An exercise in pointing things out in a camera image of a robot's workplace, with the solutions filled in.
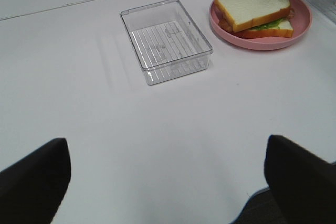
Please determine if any green lettuce leaf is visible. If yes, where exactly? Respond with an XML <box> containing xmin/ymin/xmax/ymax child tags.
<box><xmin>250</xmin><ymin>18</ymin><xmax>285</xmax><ymax>30</ymax></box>

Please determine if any left clear plastic tray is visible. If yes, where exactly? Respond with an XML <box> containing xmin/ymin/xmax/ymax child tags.
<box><xmin>120</xmin><ymin>0</ymin><xmax>213</xmax><ymax>86</ymax></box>

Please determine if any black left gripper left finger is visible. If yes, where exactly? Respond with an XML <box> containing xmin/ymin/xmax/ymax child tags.
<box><xmin>1</xmin><ymin>138</ymin><xmax>71</xmax><ymax>223</ymax></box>

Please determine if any bread slice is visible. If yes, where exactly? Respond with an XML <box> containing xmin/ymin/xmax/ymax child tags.
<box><xmin>239</xmin><ymin>18</ymin><xmax>294</xmax><ymax>39</ymax></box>
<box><xmin>214</xmin><ymin>0</ymin><xmax>291</xmax><ymax>33</ymax></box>

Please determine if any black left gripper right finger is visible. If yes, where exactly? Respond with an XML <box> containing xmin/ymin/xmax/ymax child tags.
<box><xmin>264</xmin><ymin>135</ymin><xmax>335</xmax><ymax>223</ymax></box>

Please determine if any bacon strip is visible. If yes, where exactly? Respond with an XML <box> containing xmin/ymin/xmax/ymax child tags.
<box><xmin>218</xmin><ymin>18</ymin><xmax>234</xmax><ymax>34</ymax></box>
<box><xmin>286</xmin><ymin>8</ymin><xmax>295</xmax><ymax>19</ymax></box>

